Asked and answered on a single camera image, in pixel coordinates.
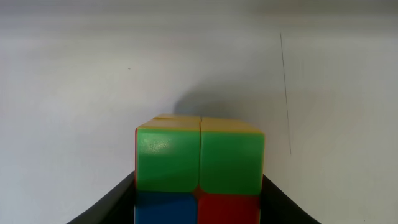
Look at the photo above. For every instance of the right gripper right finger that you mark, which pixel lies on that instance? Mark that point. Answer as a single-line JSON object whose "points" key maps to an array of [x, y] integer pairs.
{"points": [[280, 208]]}

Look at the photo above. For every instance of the many-coloured puzzle cube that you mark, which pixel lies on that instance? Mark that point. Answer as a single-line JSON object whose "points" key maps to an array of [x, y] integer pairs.
{"points": [[199, 161]]}

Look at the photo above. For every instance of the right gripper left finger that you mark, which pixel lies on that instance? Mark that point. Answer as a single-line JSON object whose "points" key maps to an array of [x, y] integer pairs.
{"points": [[115, 208]]}

